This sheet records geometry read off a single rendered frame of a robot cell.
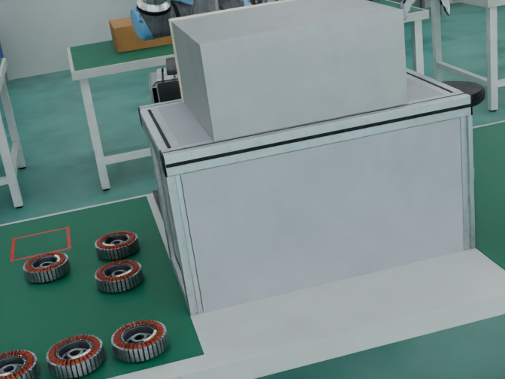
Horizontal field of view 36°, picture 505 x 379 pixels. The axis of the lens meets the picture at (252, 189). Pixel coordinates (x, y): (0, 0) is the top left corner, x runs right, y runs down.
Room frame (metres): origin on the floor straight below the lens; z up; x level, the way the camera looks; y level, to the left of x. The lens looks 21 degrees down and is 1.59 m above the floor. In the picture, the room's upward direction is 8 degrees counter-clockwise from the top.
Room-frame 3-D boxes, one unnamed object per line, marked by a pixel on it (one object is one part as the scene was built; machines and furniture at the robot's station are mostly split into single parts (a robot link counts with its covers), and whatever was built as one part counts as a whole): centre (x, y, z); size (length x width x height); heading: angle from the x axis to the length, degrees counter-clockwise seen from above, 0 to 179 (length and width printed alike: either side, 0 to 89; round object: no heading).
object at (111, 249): (1.85, 0.37, 0.77); 0.11 x 0.11 x 0.04
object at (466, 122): (1.74, -0.45, 0.91); 0.28 x 0.03 x 0.32; 12
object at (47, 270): (1.78, 0.54, 0.77); 0.11 x 0.11 x 0.04
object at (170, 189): (1.61, 0.18, 0.91); 0.28 x 0.03 x 0.32; 12
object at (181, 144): (1.76, -0.12, 1.09); 0.68 x 0.44 x 0.05; 102
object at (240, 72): (1.75, -0.11, 1.22); 0.44 x 0.39 x 0.20; 102
